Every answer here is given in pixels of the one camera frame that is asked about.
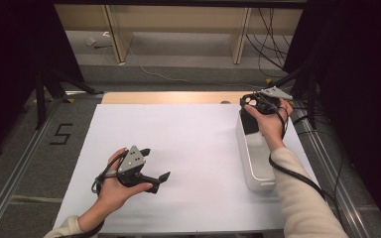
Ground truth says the hand-held gripper cable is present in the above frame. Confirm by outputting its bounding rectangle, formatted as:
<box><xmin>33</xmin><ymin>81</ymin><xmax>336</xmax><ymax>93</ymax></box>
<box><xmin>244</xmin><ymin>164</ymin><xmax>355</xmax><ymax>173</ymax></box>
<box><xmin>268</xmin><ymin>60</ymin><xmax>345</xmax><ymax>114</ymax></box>
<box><xmin>260</xmin><ymin>93</ymin><xmax>345</xmax><ymax>220</ymax></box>
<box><xmin>54</xmin><ymin>152</ymin><xmax>129</xmax><ymax>238</ymax></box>

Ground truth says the aluminium floor rail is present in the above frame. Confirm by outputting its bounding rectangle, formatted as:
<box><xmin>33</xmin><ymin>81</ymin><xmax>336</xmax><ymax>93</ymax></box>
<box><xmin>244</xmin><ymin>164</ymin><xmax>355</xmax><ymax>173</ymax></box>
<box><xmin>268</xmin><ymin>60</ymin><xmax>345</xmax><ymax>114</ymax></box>
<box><xmin>296</xmin><ymin>108</ymin><xmax>372</xmax><ymax>238</ymax></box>
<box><xmin>0</xmin><ymin>98</ymin><xmax>64</xmax><ymax>238</ymax></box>

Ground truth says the bundle of black cables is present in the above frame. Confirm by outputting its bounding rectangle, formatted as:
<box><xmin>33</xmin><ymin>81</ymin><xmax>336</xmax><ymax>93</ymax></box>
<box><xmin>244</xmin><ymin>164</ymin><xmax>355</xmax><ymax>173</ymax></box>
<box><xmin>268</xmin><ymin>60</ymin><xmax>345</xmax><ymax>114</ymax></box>
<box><xmin>245</xmin><ymin>8</ymin><xmax>293</xmax><ymax>78</ymax></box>

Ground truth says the right hand-held gripper cable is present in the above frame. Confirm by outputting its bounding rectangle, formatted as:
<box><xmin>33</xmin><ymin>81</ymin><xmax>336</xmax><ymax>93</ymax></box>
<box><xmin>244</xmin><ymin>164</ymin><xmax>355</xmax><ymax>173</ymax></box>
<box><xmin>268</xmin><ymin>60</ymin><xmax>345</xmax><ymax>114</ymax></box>
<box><xmin>260</xmin><ymin>93</ymin><xmax>345</xmax><ymax>220</ymax></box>

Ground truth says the beige wooden shelf unit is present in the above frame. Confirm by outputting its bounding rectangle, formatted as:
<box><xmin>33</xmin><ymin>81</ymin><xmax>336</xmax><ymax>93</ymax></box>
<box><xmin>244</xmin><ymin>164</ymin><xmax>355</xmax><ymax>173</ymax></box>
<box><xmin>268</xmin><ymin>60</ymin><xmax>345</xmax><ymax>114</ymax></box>
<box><xmin>53</xmin><ymin>3</ymin><xmax>304</xmax><ymax>65</ymax></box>

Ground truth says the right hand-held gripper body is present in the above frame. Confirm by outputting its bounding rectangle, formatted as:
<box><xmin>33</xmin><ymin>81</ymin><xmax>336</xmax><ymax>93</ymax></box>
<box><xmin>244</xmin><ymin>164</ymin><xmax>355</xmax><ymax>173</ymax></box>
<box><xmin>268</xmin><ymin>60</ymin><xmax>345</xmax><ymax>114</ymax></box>
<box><xmin>256</xmin><ymin>86</ymin><xmax>294</xmax><ymax>115</ymax></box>

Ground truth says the white plastic bin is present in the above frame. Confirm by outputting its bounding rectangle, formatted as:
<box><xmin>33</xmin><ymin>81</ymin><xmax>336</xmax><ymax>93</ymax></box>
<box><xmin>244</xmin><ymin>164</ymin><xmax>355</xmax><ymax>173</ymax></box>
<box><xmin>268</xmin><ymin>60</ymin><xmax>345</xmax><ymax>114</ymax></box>
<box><xmin>235</xmin><ymin>110</ymin><xmax>278</xmax><ymax>193</ymax></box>

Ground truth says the black curtain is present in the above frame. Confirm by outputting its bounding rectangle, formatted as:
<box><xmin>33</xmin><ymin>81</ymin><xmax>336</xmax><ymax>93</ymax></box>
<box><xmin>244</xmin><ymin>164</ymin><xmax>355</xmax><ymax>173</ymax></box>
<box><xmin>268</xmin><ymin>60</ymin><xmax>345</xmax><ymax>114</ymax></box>
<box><xmin>0</xmin><ymin>0</ymin><xmax>84</xmax><ymax>162</ymax></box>
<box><xmin>282</xmin><ymin>0</ymin><xmax>381</xmax><ymax>234</ymax></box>

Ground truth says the white table board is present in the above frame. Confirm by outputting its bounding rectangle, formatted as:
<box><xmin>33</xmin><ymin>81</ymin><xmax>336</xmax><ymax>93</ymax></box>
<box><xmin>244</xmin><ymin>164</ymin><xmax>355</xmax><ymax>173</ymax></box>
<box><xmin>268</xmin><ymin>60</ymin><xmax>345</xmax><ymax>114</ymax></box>
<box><xmin>53</xmin><ymin>102</ymin><xmax>320</xmax><ymax>234</ymax></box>

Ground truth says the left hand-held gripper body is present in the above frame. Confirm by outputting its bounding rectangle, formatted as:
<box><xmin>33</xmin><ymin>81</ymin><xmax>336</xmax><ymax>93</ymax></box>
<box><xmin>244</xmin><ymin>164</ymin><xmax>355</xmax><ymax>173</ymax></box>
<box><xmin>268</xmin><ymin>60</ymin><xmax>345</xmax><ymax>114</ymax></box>
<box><xmin>115</xmin><ymin>145</ymin><xmax>150</xmax><ymax>188</ymax></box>

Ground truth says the black floor cable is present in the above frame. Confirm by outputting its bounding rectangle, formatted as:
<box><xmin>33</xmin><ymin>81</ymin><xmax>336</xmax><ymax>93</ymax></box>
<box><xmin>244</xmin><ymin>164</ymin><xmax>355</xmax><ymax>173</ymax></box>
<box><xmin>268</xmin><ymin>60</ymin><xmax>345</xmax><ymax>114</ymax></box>
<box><xmin>323</xmin><ymin>145</ymin><xmax>346</xmax><ymax>212</ymax></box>

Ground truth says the person's right hand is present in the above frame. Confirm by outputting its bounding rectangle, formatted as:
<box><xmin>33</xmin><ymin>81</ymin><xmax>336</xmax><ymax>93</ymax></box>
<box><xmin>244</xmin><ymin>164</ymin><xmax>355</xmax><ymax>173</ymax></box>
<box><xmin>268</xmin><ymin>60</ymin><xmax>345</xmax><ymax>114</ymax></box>
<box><xmin>244</xmin><ymin>98</ymin><xmax>294</xmax><ymax>153</ymax></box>

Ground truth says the black metal stand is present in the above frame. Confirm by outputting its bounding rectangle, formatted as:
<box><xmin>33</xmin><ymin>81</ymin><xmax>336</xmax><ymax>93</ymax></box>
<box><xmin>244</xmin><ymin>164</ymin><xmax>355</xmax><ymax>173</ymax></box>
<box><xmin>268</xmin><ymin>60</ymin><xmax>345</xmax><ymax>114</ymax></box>
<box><xmin>34</xmin><ymin>67</ymin><xmax>105</xmax><ymax>131</ymax></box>
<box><xmin>264</xmin><ymin>62</ymin><xmax>319</xmax><ymax>131</ymax></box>

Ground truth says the left hand-held gripper cable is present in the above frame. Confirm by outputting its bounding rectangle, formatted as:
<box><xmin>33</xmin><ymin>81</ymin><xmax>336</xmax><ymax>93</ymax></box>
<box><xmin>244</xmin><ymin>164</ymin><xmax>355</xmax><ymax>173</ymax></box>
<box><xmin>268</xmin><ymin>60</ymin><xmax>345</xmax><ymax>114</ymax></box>
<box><xmin>54</xmin><ymin>152</ymin><xmax>129</xmax><ymax>238</ymax></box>

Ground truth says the person's left hand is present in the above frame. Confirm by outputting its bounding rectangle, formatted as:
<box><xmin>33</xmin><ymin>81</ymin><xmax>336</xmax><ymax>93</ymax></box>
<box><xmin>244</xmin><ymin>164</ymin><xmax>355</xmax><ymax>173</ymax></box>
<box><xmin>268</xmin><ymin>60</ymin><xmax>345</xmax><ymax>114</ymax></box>
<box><xmin>93</xmin><ymin>147</ymin><xmax>154</xmax><ymax>221</ymax></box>

